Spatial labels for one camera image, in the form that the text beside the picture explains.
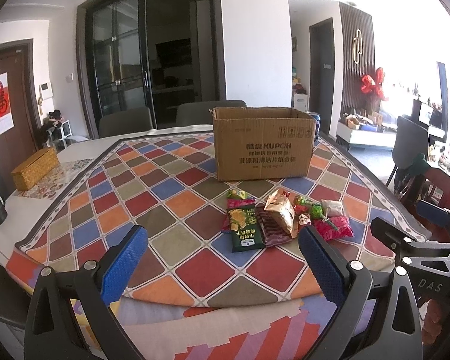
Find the patterned place mat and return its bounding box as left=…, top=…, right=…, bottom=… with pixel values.
left=13, top=158, right=93, bottom=200

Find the dark side chair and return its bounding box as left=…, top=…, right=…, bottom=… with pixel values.
left=385, top=116, right=429, bottom=186

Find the tan snack bag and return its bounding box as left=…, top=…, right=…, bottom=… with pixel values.
left=264, top=189, right=297, bottom=239

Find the green lollipop candy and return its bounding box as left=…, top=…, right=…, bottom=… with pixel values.
left=310, top=204, right=338, bottom=231

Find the magenta snack bag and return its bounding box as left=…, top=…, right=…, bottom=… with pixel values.
left=222, top=197, right=257, bottom=233

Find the dark dining chair right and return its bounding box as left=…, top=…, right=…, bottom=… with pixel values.
left=175, top=100, right=247, bottom=127

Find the green yellow small candy packet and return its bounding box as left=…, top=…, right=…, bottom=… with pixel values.
left=226, top=189, right=249, bottom=201

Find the green cracker packet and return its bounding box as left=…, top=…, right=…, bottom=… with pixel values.
left=227, top=204, right=265, bottom=253

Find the white low tv cabinet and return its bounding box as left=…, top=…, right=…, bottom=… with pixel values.
left=336, top=122, right=396, bottom=150

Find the cardboard box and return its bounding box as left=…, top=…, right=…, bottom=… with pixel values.
left=212, top=107, right=315, bottom=181

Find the white small snack packet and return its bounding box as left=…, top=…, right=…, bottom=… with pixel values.
left=321, top=199, right=345, bottom=218

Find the brown entrance door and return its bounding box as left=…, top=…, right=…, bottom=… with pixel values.
left=0, top=39, right=42, bottom=198

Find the red pink snack packet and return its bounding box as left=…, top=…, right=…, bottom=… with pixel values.
left=312, top=216, right=353, bottom=242

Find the blue pepsi can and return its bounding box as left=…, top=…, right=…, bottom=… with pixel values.
left=307, top=111, right=321, bottom=144

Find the white shelf with toy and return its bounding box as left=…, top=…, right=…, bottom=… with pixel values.
left=40, top=109, right=67, bottom=147

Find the red balloon decoration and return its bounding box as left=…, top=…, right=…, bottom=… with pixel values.
left=360, top=67, right=385, bottom=101

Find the dark dining chair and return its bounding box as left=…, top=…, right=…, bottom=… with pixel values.
left=99, top=106, right=153, bottom=138
left=175, top=100, right=247, bottom=127

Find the red gold candy wrapper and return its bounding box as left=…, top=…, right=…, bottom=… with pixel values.
left=297, top=213, right=311, bottom=228

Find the colourful diamond tablecloth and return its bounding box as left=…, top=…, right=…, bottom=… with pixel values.
left=6, top=133, right=426, bottom=359

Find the woven yellow tissue box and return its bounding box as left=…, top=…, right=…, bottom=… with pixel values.
left=11, top=147, right=59, bottom=192

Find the maroon striped snack bar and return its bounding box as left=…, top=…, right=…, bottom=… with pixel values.
left=255, top=204, right=292, bottom=247

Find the dark interior door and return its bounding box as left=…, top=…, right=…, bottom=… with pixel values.
left=309, top=18, right=335, bottom=133

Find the dark dining chair left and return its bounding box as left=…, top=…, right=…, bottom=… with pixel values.
left=99, top=106, right=153, bottom=138

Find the black glass sliding door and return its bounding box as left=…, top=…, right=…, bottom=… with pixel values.
left=75, top=0, right=226, bottom=138

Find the person's right hand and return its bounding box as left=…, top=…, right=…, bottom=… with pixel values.
left=422, top=300, right=442, bottom=345

